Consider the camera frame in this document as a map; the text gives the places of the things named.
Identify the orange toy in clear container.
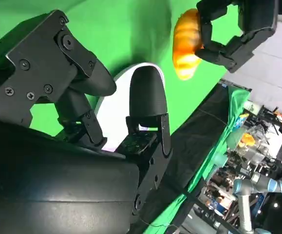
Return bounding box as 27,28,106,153
238,131,256,149

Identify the lilac plate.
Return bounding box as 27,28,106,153
96,62,166,154

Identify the green table cloth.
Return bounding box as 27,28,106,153
0,0,242,137

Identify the green fabric sheet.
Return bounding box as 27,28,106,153
140,86,251,234

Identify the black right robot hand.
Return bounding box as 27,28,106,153
0,9,173,234

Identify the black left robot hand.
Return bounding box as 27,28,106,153
195,0,278,74

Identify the orange and white bread roll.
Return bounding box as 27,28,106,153
172,8,204,81

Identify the black backdrop cloth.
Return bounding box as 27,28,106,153
140,81,230,234

